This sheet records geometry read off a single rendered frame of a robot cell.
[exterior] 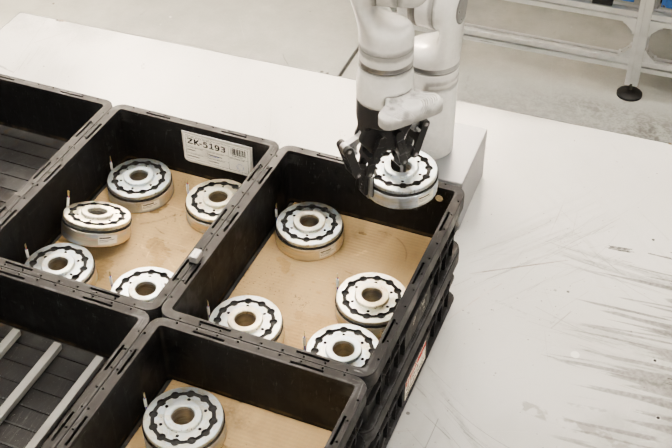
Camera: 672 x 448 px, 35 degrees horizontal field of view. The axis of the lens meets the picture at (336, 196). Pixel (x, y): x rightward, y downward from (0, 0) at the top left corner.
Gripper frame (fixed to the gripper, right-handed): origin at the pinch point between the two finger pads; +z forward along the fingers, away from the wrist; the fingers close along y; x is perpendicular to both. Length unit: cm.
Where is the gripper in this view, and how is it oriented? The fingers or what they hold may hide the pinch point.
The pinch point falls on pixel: (382, 179)
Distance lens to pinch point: 150.2
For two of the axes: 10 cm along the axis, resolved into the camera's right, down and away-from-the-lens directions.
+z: 0.0, 7.7, 6.4
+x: 5.1, 5.5, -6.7
